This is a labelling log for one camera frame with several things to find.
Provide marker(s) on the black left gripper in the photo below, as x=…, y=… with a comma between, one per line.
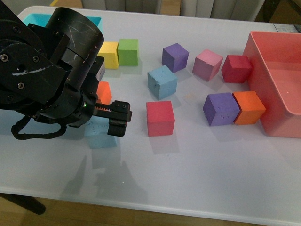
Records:
x=76, y=107

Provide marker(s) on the light blue foam cube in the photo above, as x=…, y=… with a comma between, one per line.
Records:
x=96, y=133
x=162, y=82

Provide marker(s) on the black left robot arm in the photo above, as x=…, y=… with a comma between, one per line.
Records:
x=50, y=75

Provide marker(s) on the orange foam cube left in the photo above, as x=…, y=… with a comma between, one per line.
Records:
x=104, y=93

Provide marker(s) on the orange foam cube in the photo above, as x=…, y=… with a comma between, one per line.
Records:
x=104, y=93
x=251, y=107

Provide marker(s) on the red foam cube near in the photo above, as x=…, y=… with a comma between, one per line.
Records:
x=160, y=118

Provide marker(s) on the yellow foam cube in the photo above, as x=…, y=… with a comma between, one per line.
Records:
x=109, y=51

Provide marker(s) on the green foam cube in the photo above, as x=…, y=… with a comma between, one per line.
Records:
x=128, y=52

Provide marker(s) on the purple foam cube far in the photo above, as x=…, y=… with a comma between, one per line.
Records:
x=175, y=57

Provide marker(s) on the purple foam cube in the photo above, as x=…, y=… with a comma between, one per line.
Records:
x=220, y=109
x=175, y=57

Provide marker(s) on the pink foam cube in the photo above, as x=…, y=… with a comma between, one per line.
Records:
x=207, y=64

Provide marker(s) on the purple foam cube near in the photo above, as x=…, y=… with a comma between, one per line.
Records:
x=220, y=109

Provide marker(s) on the grey chair left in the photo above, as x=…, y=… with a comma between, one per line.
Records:
x=137, y=6

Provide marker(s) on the grey chair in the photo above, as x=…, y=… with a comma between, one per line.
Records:
x=137, y=6
x=241, y=10

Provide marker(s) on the dark red foam cube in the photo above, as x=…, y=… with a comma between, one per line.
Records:
x=236, y=69

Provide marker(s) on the orange foam cube right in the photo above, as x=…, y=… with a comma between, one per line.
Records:
x=251, y=107

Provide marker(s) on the grey chair right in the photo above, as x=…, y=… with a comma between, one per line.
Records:
x=241, y=10

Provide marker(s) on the pink plastic bin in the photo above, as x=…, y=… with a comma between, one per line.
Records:
x=276, y=78

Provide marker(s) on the table label sticker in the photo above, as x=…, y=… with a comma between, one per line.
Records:
x=289, y=28

